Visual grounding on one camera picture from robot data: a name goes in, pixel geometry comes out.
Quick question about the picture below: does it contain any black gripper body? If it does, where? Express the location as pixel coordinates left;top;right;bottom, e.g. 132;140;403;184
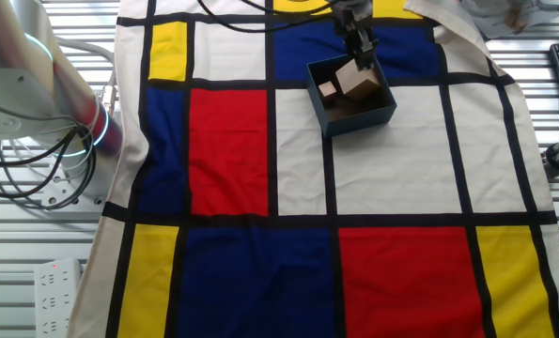
333;7;377;48

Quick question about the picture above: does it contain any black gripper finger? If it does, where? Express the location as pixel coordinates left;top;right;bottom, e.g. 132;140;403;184
351;39;370;72
363;36;380;65

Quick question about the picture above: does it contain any large wooden cube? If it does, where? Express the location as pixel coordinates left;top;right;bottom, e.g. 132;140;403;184
334;58;382;102

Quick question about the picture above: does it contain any small wooden cube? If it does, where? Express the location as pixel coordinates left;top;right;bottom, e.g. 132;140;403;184
317;80;339;105

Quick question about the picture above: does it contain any dark blue gift box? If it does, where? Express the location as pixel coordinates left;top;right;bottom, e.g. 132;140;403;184
305;53;397;138

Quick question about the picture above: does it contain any Mondrian pattern cloth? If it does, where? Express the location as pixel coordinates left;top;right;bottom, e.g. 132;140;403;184
67;0;559;338

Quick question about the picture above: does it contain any crumpled white paper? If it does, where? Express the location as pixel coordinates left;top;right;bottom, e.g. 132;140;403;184
461;0;559;39

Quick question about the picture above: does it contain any small brown wooden piece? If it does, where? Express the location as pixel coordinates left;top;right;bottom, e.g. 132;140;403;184
504;4;529;34

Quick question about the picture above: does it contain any white power strip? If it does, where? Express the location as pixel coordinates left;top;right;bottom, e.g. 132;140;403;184
33;257;82;338

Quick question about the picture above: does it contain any grey cable hose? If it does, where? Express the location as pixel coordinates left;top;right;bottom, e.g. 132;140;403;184
55;37;119;116

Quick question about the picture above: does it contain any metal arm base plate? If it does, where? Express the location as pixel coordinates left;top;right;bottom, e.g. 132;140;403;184
41;154;107;213

